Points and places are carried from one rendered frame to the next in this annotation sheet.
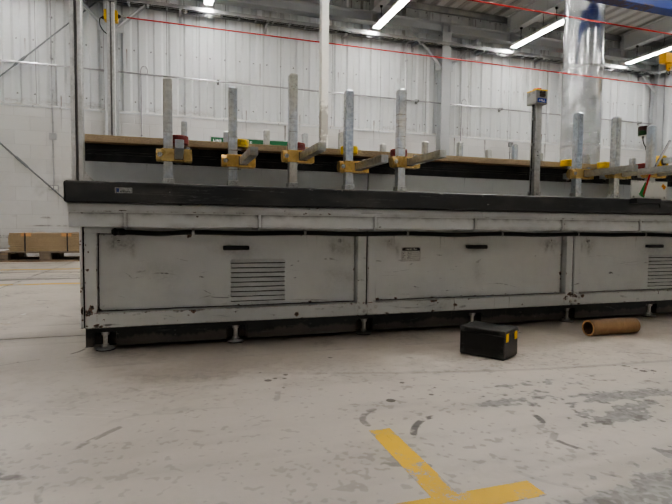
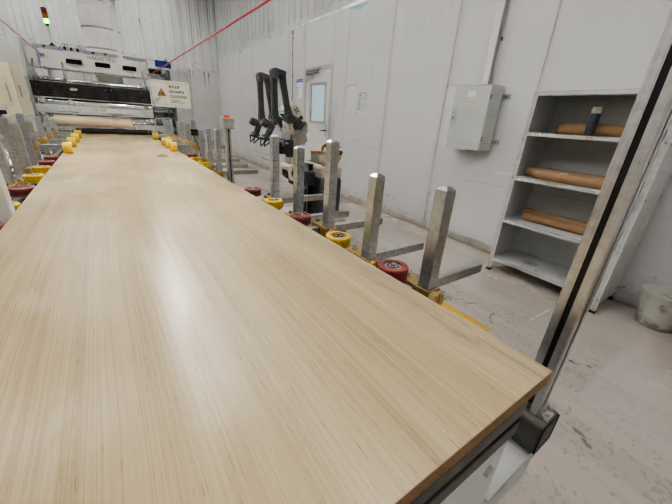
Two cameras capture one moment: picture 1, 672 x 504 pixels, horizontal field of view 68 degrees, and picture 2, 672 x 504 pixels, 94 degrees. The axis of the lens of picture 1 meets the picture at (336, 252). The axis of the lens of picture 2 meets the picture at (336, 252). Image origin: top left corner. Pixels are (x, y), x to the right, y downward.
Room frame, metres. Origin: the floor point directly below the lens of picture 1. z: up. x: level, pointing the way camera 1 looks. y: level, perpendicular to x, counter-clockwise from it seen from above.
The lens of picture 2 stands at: (2.45, 1.31, 1.24)
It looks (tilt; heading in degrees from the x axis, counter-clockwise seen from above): 23 degrees down; 252
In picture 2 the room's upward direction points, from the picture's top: 4 degrees clockwise
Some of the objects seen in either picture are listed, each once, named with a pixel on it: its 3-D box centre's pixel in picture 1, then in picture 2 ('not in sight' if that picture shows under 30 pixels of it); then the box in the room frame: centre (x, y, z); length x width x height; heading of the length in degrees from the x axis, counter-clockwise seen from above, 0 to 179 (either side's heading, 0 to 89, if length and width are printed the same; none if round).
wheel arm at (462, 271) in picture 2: (178, 153); (436, 281); (1.90, 0.60, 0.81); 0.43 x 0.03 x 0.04; 18
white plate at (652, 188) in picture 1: (649, 190); not in sight; (2.71, -1.69, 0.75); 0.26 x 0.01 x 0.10; 108
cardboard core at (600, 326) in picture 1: (611, 326); not in sight; (2.53, -1.42, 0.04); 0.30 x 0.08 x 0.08; 108
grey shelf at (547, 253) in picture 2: not in sight; (575, 198); (-0.16, -0.54, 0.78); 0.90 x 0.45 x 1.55; 108
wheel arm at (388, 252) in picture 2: (245, 159); (380, 254); (1.97, 0.36, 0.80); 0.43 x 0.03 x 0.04; 18
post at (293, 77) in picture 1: (292, 131); (329, 206); (2.13, 0.19, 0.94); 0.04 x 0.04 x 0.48; 18
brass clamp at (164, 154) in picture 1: (174, 155); (419, 290); (1.98, 0.64, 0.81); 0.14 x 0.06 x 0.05; 108
